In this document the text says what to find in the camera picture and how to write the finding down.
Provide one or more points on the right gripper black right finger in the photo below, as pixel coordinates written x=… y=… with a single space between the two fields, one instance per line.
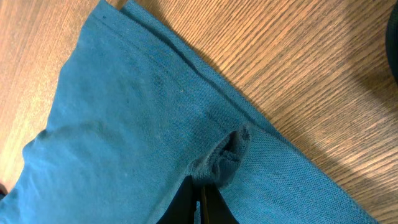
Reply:
x=213 y=208

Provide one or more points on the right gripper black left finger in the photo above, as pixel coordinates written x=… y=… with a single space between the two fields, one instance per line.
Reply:
x=182 y=208

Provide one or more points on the blue polo shirt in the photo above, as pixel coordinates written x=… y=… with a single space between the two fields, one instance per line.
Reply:
x=136 y=110

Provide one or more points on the black garment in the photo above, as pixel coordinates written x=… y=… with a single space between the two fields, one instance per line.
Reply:
x=392 y=42

